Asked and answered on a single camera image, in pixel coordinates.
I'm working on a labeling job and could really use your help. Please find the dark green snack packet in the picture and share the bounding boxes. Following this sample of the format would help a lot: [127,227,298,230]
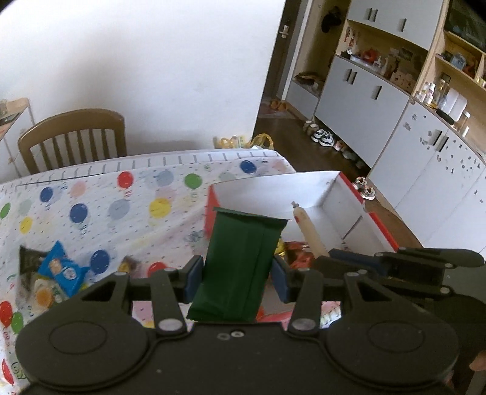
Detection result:
[186,207,288,323]

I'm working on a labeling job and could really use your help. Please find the blue snack packet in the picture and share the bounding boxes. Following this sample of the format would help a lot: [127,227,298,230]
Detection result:
[37,240,91,296]

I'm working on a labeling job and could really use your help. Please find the white sneakers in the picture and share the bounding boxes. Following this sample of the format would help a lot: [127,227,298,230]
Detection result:
[311,129,335,147]

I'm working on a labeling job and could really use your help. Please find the balloon print tablecloth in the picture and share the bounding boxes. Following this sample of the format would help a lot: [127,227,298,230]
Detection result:
[0,149,342,392]

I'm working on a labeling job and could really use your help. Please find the orange cookie packet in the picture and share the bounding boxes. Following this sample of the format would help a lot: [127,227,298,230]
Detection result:
[283,241,317,268]

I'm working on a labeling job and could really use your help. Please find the dark brown door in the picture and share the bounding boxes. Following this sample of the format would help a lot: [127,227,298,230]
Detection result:
[262,0,291,115]

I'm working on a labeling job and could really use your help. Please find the orange white snack packet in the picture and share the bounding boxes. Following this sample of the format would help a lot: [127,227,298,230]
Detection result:
[28,275,65,304]

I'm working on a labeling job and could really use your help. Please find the wooden chair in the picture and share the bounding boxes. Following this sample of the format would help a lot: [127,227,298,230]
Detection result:
[17,108,128,177]

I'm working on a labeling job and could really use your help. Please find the black hanging hat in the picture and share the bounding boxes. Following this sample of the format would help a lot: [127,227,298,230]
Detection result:
[321,5,342,33]

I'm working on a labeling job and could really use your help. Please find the grey wooden wall cabinet unit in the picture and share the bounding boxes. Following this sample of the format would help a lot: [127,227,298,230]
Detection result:
[283,0,486,266]

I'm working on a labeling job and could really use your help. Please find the white wood-topped side cabinet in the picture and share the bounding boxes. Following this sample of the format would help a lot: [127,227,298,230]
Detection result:
[0,98,32,185]

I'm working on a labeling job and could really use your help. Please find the pink sausage stick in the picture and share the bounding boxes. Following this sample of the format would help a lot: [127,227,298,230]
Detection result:
[291,201,330,258]

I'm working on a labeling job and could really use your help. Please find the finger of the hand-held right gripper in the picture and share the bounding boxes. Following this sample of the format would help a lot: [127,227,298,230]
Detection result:
[376,248,486,280]
[314,249,383,280]

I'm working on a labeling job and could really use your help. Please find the small patterned shoes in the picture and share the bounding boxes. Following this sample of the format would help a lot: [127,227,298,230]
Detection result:
[352,176,376,201]

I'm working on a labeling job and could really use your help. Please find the group of jars and bottles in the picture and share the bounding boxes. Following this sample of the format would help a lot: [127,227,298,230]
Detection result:
[416,74,471,137]

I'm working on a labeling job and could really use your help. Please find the black snack packet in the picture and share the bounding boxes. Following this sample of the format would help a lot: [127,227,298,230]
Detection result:
[19,245,48,275]

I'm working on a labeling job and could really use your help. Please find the red cardboard box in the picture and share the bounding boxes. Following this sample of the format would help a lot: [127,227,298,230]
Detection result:
[204,170,399,274]

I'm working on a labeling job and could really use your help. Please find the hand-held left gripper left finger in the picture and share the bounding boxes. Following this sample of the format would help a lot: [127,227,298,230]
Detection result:
[80,255,204,337]

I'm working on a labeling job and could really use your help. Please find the yellow plastic bag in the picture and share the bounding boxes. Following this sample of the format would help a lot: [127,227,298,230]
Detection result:
[213,133,276,150]

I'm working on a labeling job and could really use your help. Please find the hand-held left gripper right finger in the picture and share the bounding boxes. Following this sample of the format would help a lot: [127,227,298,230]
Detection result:
[272,254,397,337]

